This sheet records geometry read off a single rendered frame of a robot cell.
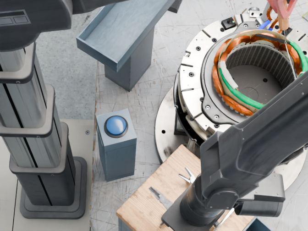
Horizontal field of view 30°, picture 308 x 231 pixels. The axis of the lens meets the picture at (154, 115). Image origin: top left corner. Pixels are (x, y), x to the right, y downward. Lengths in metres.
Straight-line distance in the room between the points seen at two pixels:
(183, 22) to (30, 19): 1.20
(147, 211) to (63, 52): 1.45
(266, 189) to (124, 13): 0.66
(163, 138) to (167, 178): 0.32
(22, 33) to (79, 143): 1.56
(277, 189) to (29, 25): 0.47
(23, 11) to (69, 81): 1.97
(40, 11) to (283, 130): 0.31
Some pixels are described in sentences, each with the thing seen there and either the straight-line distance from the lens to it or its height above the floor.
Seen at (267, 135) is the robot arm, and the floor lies 1.55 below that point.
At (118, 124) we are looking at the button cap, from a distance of 1.18.
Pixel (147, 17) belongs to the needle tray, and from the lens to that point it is 1.33.
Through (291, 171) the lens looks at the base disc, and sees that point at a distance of 1.46.
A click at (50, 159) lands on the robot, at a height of 0.73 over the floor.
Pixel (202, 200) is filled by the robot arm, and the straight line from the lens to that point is 0.79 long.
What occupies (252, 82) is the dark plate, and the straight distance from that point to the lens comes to 1.28.
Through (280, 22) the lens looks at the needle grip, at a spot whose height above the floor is 1.31.
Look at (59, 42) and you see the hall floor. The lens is 2.49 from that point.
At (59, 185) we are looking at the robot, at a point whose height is 0.53.
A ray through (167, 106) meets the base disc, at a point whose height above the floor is 0.80.
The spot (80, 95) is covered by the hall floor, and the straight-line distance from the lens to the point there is 2.37.
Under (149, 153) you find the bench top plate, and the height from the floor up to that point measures 0.78.
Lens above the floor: 2.14
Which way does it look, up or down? 66 degrees down
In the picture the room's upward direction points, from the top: 8 degrees clockwise
